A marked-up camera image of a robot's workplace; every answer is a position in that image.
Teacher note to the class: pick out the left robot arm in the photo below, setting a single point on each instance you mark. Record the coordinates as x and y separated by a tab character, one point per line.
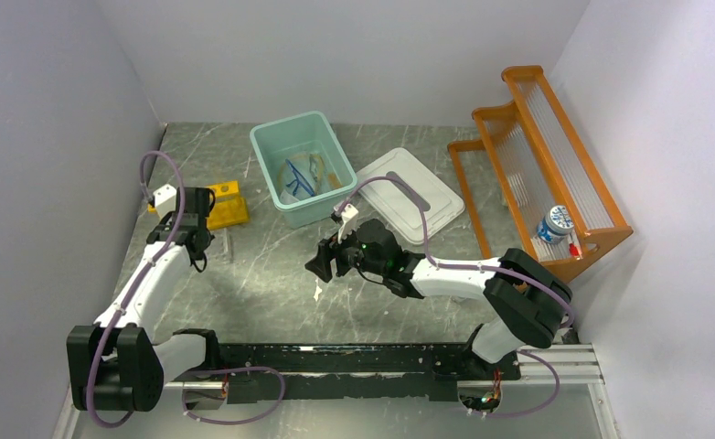
145	303

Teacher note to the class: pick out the metal scissors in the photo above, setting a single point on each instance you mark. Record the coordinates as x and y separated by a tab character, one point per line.
316	165

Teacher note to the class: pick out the yellow test tube rack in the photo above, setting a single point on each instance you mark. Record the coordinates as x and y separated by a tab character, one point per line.
229	208

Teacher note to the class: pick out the orange wooden rack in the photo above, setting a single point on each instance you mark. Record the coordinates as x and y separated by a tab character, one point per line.
539	162

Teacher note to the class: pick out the white bin lid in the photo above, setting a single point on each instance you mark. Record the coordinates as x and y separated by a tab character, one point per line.
410	197

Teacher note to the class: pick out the blue safety goggles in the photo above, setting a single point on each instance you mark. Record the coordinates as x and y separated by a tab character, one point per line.
297	184

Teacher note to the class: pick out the amber rubber tube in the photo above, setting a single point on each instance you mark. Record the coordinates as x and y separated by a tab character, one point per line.
307	173

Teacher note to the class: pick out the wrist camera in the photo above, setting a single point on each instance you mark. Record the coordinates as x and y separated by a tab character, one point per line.
346	216
164	200

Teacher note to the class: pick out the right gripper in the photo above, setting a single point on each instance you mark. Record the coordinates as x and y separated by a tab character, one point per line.
321	263

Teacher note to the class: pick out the teal plastic bin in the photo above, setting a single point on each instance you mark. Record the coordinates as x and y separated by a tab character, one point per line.
308	132

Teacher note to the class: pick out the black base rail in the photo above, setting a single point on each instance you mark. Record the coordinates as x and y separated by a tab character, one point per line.
245	373

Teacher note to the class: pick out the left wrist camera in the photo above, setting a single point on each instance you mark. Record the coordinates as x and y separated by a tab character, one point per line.
164	200

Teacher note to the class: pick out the white blue bottle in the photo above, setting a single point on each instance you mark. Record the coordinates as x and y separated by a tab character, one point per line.
556	225

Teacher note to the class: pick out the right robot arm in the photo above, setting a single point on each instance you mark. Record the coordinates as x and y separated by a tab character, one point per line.
530	302

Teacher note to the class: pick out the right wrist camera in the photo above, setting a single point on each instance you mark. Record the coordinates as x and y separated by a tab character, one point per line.
346	216

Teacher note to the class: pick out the small white plastic bag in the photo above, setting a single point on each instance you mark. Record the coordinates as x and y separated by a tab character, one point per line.
287	200

